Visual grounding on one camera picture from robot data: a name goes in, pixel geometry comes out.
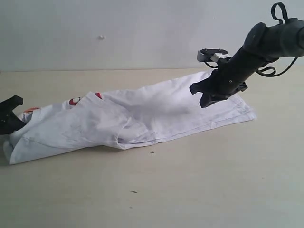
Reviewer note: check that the orange neck label tag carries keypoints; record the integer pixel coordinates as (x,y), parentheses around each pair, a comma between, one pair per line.
(26,115)

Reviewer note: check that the white t-shirt red lettering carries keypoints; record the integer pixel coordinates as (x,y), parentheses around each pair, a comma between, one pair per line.
(122,119)

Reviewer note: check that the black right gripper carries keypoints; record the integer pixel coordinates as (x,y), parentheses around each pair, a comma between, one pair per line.
(228,77)

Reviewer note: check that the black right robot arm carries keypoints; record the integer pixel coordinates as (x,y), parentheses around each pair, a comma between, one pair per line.
(263,45)

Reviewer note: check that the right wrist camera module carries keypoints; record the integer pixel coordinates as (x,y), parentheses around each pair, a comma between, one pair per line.
(205,54)

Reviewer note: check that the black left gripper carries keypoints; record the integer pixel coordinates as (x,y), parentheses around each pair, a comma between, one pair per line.
(9,122)

